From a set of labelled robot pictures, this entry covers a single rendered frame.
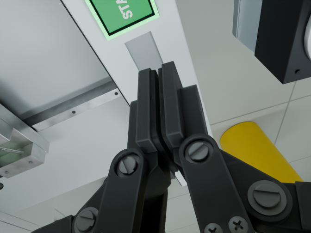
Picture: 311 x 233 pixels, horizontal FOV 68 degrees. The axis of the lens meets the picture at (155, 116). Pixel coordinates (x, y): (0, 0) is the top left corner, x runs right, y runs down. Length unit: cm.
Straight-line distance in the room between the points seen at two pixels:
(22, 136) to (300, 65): 49
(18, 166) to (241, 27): 47
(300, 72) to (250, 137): 163
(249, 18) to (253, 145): 161
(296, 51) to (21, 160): 49
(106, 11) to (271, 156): 184
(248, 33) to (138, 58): 27
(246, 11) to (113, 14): 28
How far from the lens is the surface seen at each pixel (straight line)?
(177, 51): 27
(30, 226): 92
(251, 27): 48
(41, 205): 98
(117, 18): 23
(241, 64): 170
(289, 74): 45
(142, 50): 26
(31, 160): 47
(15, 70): 45
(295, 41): 42
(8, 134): 44
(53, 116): 47
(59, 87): 46
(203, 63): 155
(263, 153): 198
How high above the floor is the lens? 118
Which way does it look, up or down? 43 degrees down
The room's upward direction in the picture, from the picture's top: 163 degrees clockwise
